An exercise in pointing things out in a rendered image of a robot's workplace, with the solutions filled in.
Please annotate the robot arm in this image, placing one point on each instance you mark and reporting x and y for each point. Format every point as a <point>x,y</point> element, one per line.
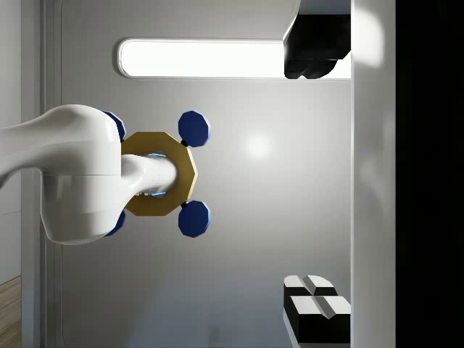
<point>79,174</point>

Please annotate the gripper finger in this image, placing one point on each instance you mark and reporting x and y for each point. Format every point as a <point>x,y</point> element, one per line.
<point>319,43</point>
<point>319,319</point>

